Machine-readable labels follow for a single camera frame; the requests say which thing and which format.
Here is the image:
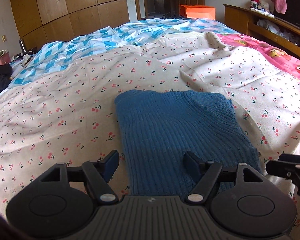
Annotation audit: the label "orange box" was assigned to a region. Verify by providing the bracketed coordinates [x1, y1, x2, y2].
[179, 5, 216, 20]

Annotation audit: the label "wooden wardrobe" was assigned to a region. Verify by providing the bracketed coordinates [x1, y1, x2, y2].
[10, 0, 129, 49]

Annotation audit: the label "white cherry print bedsheet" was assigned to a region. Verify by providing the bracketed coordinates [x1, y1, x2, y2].
[0, 33, 300, 214]

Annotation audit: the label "blue striped knit sweater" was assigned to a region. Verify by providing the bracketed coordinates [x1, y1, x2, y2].
[114, 90, 261, 197]

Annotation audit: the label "plush toys on shelf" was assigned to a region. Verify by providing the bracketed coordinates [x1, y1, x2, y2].
[250, 0, 270, 12]

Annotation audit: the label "wooden shelf cabinet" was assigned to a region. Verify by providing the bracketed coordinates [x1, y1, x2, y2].
[224, 4, 300, 59]

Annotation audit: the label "blue white checkered quilt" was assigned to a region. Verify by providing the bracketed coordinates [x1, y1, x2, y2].
[7, 18, 237, 89]

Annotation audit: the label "pink cartoon blanket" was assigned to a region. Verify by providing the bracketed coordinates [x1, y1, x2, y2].
[218, 34, 300, 80]

